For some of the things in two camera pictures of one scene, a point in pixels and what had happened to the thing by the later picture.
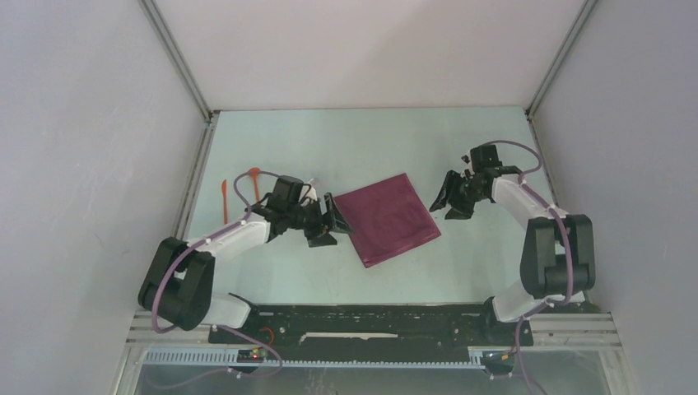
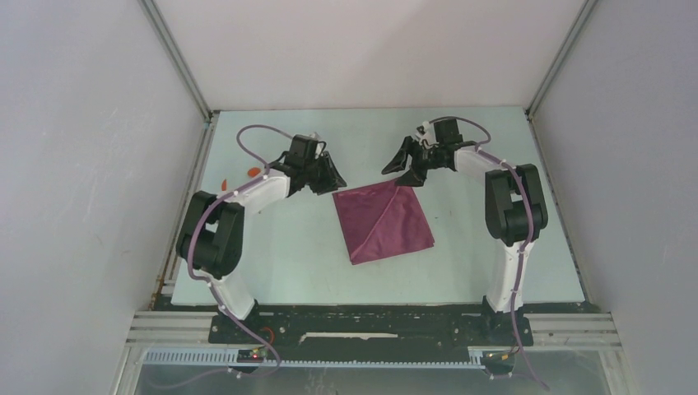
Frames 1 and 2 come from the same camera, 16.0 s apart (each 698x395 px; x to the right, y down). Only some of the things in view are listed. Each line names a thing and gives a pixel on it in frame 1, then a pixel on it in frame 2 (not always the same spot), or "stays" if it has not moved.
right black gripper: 451,177 to 415,177
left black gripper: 337,222 to 332,180
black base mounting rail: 373,326 stays
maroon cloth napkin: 388,217 stays
